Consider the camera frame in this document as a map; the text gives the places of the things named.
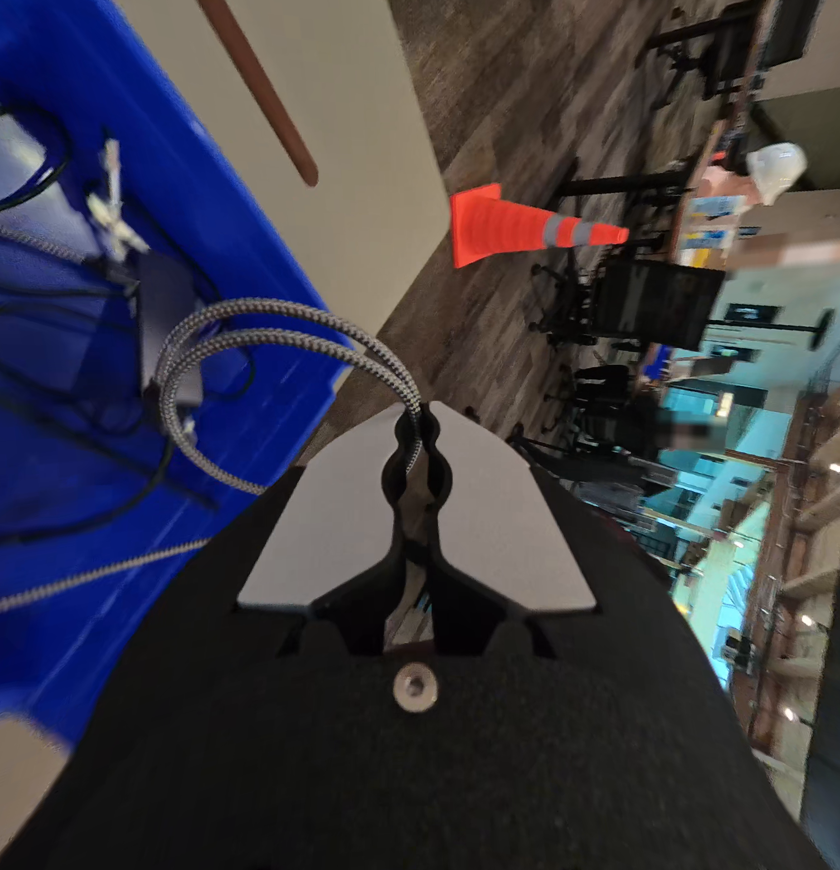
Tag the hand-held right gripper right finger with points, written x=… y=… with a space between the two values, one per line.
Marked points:
x=508 y=530

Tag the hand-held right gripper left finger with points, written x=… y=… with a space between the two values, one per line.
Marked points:
x=311 y=530

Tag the blue plastic bin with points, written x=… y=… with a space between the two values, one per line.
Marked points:
x=66 y=646

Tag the black office chair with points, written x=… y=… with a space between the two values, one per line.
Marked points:
x=610 y=408

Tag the black computer monitor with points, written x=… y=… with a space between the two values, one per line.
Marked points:
x=658 y=306

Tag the orange traffic cone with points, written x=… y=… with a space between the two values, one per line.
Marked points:
x=501 y=224

